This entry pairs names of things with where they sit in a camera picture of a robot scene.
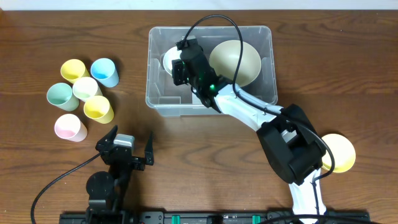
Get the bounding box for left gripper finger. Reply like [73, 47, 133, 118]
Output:
[144, 132, 154, 166]
[96, 125, 118, 148]

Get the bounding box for white small bowl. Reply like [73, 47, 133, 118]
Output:
[163, 47, 181, 76]

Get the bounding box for beige large bowl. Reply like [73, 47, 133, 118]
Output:
[209, 40, 261, 87]

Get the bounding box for yellow small bowl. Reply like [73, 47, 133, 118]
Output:
[322, 134, 356, 173]

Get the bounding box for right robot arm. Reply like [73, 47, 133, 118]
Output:
[172, 39, 331, 220]

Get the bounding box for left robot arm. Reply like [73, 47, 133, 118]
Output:
[86, 126, 154, 223]

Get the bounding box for white label in container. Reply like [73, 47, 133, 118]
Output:
[192, 93, 203, 106]

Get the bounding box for clear plastic storage container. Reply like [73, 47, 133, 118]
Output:
[146, 26, 278, 117]

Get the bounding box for yellow cup lower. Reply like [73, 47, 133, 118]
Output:
[83, 95, 114, 124]

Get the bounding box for yellow cup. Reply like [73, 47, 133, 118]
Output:
[83, 95, 114, 124]
[60, 59, 90, 84]

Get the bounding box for pink cup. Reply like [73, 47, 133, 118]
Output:
[54, 114, 88, 142]

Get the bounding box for white cup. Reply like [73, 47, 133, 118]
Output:
[72, 77, 103, 102]

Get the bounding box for mint green cup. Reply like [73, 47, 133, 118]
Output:
[47, 83, 80, 111]

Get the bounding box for light blue cup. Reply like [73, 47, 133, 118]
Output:
[90, 58, 119, 88]

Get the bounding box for yellow cup upper left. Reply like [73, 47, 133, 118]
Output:
[60, 59, 90, 84]

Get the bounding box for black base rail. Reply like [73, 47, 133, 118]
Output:
[58, 211, 371, 224]

